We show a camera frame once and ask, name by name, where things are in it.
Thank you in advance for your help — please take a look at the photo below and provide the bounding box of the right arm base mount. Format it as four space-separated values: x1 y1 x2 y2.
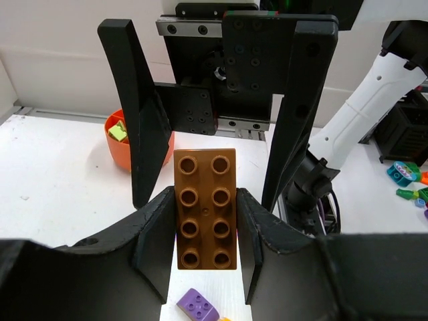
278 195 342 237

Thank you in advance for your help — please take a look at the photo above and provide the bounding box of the colourful toy pile background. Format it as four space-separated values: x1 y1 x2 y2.
387 161 427 219

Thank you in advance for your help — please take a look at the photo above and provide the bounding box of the light green lego brick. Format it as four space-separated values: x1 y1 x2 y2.
108 120 128 142

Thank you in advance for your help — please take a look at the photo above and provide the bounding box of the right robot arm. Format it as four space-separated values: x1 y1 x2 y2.
97 1 427 210

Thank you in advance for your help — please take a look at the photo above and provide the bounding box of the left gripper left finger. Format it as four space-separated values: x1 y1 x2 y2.
1 187 175 320

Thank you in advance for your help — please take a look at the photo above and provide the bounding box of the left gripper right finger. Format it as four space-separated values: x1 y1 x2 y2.
236 189 427 320

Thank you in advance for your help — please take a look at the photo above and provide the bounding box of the purple printed lego brick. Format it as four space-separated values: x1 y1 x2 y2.
177 288 220 321

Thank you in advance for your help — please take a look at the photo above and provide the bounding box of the black crate background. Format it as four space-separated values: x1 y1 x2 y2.
374 90 427 166

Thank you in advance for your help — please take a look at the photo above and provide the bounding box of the brown long lego brick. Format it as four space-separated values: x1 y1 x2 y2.
173 148 237 270

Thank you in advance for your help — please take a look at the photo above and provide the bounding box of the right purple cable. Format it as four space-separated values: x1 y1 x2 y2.
314 195 337 235

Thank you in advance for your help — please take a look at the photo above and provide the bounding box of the aluminium rail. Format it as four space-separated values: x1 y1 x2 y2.
1 106 270 141

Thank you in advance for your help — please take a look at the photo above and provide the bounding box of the orange divided round container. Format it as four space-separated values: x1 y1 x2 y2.
104 109 175 175

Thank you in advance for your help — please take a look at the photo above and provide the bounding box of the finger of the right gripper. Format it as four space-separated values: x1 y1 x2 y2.
97 19 172 209
261 20 336 211

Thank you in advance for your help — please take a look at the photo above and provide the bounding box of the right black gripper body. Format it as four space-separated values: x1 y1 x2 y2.
156 3 338 135

